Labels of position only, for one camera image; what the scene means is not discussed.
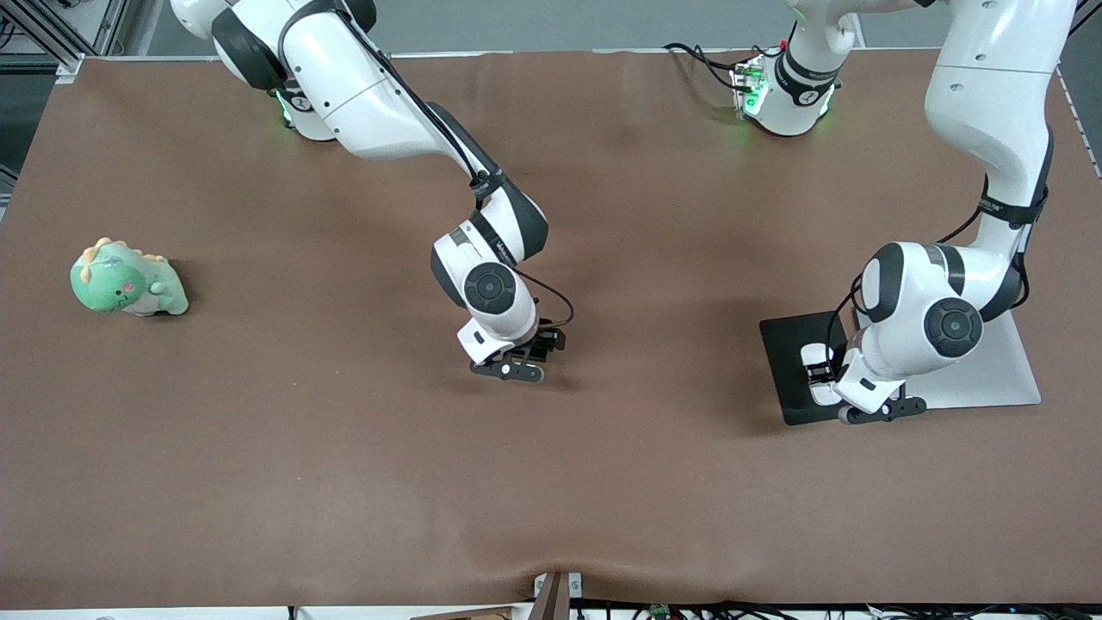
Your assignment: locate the white computer mouse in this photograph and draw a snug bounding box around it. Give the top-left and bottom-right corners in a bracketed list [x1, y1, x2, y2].
[799, 344, 846, 407]

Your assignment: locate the black mouse pad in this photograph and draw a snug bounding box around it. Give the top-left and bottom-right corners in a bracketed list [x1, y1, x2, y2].
[758, 311, 870, 427]

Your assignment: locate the brown table cover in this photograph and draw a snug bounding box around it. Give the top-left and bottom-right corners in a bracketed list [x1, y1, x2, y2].
[0, 47, 1102, 611]

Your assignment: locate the silver closed laptop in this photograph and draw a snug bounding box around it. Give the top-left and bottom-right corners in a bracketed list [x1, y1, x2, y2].
[852, 310, 1043, 411]

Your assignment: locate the brown wooden beam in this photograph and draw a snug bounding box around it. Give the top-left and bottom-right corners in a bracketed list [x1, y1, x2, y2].
[412, 573, 571, 620]

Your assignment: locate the green dinosaur plush toy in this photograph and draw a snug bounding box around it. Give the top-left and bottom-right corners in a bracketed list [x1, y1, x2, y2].
[70, 238, 190, 318]

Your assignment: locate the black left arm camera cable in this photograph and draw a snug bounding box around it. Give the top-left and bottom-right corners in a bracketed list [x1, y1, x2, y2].
[825, 129, 1056, 371]

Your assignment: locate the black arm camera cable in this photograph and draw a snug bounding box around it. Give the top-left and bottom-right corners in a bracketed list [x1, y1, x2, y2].
[825, 129, 1056, 371]
[340, 13, 575, 330]

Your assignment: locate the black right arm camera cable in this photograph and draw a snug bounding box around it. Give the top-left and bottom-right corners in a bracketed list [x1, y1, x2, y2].
[340, 13, 575, 330]

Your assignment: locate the small metal bracket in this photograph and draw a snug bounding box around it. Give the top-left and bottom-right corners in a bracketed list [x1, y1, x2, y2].
[532, 571, 584, 600]

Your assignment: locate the black left arm base cable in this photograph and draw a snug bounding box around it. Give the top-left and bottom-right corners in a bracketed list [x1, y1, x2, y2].
[663, 41, 758, 91]

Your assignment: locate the aluminium profile frame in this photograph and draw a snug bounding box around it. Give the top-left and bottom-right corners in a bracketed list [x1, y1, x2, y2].
[0, 0, 130, 74]

